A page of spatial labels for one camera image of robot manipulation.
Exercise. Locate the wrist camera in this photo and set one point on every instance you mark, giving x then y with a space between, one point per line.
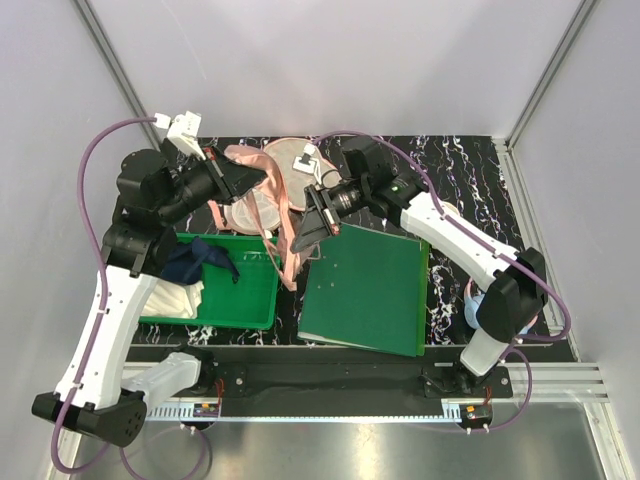
182 131
307 163

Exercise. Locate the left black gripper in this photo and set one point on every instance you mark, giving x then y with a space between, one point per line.
232 181

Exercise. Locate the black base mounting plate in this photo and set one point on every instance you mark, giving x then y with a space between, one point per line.
418 378

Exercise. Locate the white cloth garment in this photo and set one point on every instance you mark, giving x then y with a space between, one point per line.
171 300

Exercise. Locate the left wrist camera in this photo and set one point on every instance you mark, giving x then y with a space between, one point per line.
182 131

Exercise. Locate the pink satin bra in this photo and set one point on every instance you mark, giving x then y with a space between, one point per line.
287 264

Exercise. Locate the pink mesh laundry bag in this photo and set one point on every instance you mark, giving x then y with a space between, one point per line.
291 164

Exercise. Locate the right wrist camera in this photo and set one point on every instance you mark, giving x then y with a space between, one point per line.
307 163

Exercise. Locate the navy blue garment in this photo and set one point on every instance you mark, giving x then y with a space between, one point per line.
185 263

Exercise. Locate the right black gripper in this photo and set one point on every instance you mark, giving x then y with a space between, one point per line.
319 221

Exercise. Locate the green plastic bin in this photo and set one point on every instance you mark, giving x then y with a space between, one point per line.
247 304

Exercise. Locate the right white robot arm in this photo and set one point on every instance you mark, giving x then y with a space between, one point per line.
511 280

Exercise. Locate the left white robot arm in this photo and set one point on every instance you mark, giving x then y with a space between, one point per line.
92 398

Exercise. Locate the blue pink cat headphones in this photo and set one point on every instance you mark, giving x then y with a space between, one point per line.
472 305

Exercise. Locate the green ring binder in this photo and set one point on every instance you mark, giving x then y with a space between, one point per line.
368 291

